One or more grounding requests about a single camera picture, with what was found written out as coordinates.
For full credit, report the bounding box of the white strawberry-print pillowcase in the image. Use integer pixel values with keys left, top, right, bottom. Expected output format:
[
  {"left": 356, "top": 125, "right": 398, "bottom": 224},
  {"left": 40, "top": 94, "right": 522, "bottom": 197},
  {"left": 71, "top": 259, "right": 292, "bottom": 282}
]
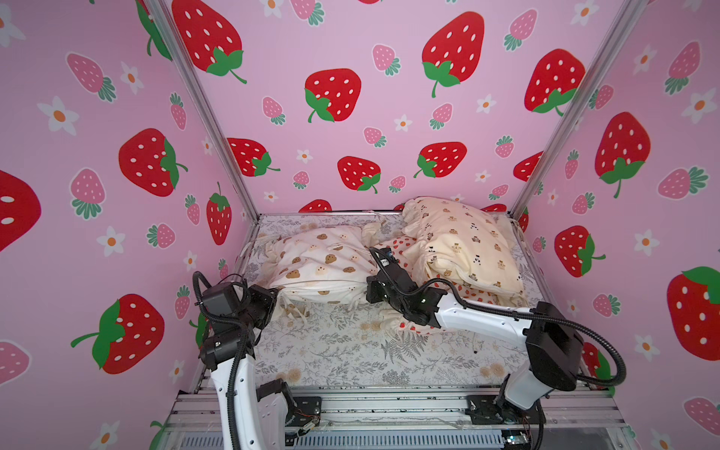
[{"left": 378, "top": 235, "right": 528, "bottom": 337}]

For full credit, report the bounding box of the cream cookie-print pillow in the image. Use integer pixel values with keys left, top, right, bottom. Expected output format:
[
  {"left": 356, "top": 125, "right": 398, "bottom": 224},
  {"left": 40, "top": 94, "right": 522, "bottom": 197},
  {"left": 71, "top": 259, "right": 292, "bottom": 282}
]
[{"left": 258, "top": 222, "right": 381, "bottom": 308}]

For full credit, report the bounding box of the cream bear-print pillow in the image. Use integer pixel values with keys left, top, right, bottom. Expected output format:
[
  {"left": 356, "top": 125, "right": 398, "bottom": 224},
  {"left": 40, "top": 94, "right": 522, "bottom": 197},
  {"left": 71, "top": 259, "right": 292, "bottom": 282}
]
[{"left": 402, "top": 197, "right": 527, "bottom": 299}]

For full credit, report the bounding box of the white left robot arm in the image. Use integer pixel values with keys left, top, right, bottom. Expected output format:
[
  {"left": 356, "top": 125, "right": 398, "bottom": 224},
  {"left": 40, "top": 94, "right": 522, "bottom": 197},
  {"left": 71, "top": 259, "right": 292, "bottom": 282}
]
[{"left": 192, "top": 271, "right": 296, "bottom": 449}]

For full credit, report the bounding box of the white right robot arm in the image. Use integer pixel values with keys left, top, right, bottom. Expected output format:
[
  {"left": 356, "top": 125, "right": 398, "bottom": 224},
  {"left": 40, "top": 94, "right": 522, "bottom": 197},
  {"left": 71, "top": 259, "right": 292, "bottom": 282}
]
[{"left": 367, "top": 247, "right": 584, "bottom": 420}]

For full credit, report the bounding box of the leaf-print table cloth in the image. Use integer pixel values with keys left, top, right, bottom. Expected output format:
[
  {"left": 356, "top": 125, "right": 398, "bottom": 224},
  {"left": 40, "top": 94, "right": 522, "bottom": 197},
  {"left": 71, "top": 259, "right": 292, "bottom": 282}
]
[{"left": 204, "top": 213, "right": 583, "bottom": 390}]

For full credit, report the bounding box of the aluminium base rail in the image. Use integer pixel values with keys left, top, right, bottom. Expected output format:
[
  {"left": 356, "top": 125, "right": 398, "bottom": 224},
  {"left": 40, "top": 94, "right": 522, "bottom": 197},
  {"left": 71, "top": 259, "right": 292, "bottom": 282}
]
[{"left": 159, "top": 386, "right": 626, "bottom": 450}]

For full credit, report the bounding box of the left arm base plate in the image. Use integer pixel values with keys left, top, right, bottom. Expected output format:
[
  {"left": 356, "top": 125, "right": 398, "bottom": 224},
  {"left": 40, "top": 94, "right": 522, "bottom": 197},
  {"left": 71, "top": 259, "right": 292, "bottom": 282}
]
[{"left": 285, "top": 397, "right": 323, "bottom": 428}]

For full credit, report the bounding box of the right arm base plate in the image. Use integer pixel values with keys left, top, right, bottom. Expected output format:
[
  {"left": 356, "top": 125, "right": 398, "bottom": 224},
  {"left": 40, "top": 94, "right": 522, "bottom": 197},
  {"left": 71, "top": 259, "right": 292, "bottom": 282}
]
[{"left": 465, "top": 395, "right": 546, "bottom": 427}]

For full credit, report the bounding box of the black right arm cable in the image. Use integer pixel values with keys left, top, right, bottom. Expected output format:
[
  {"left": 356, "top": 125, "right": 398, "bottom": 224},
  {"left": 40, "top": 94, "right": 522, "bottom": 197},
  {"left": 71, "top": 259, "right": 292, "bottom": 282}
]
[{"left": 367, "top": 246, "right": 628, "bottom": 389}]

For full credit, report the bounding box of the aluminium frame post left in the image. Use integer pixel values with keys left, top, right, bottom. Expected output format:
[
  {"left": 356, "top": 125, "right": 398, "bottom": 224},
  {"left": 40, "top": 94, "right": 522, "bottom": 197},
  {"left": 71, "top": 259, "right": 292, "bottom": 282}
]
[{"left": 147, "top": 0, "right": 260, "bottom": 225}]

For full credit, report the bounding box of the aluminium frame post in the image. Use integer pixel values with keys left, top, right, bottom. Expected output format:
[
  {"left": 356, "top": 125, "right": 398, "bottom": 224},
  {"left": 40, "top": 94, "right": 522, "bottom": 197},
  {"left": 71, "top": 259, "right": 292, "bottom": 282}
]
[
  {"left": 147, "top": 0, "right": 260, "bottom": 225},
  {"left": 508, "top": 0, "right": 647, "bottom": 221}
]

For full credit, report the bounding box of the aluminium frame post right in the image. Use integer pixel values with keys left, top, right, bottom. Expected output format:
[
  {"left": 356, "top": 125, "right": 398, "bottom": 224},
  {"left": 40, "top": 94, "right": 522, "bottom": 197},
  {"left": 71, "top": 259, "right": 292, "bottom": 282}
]
[{"left": 508, "top": 0, "right": 647, "bottom": 221}]

